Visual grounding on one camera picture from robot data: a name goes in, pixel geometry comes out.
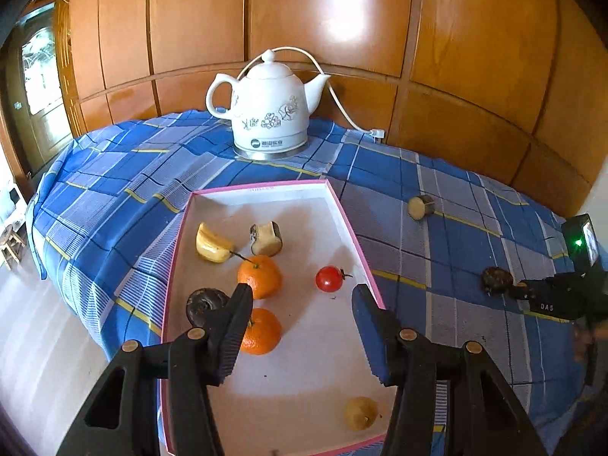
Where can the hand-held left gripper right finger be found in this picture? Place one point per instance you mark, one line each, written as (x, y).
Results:
(375, 337)

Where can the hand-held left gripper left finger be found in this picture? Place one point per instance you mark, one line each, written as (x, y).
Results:
(235, 327)

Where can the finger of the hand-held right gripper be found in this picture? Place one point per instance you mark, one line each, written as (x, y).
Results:
(518, 290)

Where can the dark brown lumpy fruit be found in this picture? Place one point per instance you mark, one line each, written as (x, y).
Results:
(496, 279)

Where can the orange tangerine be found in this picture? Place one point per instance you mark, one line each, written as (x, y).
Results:
(261, 273)
(263, 330)

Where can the dark brown fruit cylinder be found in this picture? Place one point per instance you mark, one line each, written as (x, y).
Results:
(204, 301)

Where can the red cherry tomato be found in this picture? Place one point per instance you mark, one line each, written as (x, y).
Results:
(328, 279)

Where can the small yellow fruit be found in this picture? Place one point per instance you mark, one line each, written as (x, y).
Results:
(361, 413)

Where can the yellow banana piece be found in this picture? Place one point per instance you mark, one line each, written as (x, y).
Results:
(211, 244)

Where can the beige cut fruit chunk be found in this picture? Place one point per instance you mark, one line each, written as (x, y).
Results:
(420, 206)
(266, 240)

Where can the white box with pink rim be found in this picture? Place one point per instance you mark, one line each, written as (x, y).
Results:
(304, 228)

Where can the silver kettle base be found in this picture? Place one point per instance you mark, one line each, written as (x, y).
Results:
(270, 154)

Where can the blue plaid tablecloth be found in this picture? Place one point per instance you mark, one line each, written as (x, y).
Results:
(118, 185)

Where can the white ceramic electric kettle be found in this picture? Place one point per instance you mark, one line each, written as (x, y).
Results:
(270, 109)

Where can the small wooden stool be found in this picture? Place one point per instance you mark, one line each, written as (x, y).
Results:
(9, 244)

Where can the white plastic item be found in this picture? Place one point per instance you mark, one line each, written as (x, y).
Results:
(14, 199)

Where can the wooden glass door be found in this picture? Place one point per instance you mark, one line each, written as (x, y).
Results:
(40, 71)

